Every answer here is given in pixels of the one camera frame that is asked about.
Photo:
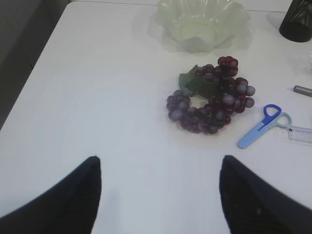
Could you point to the blue scissors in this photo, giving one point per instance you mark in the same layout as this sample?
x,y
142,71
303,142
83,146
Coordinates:
x,y
267,123

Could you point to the purple grape bunch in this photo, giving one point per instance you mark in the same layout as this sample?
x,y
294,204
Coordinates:
x,y
208,96

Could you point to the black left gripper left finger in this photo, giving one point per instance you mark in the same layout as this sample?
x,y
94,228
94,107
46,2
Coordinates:
x,y
69,207

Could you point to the silver glitter pen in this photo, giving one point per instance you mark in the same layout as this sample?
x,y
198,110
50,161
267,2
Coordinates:
x,y
303,90

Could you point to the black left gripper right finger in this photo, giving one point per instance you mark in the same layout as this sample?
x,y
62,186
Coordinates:
x,y
253,206

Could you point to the clear plastic ruler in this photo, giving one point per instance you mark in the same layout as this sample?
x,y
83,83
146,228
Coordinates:
x,y
295,133

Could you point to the pale green wavy bowl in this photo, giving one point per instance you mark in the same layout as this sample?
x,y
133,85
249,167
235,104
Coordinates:
x,y
199,26

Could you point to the black mesh pen holder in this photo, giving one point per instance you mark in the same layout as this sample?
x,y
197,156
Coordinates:
x,y
297,23

